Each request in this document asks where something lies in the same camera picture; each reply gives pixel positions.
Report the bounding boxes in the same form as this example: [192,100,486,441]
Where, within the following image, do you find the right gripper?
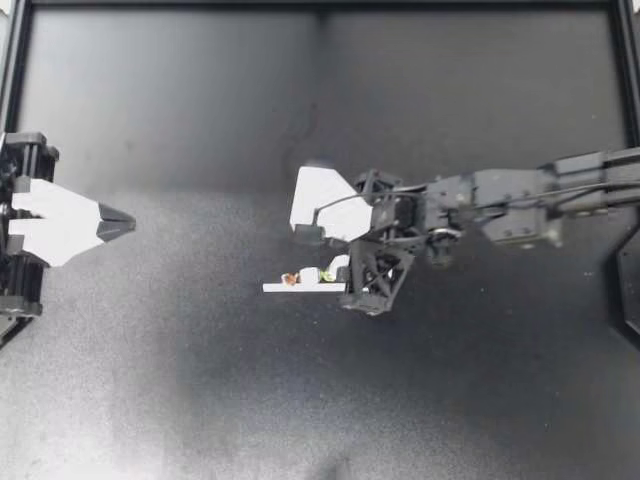
[325,168,427,318]

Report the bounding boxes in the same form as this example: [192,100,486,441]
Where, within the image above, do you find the black frame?
[0,0,640,154]

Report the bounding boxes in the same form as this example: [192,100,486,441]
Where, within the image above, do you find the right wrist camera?
[288,160,375,245]

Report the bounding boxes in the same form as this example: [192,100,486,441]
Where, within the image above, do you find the black camera cable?
[310,180,640,226]

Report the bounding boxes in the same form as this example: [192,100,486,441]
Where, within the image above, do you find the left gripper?
[0,130,137,319]

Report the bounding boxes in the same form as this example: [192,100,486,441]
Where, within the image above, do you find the candy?
[280,267,335,287]

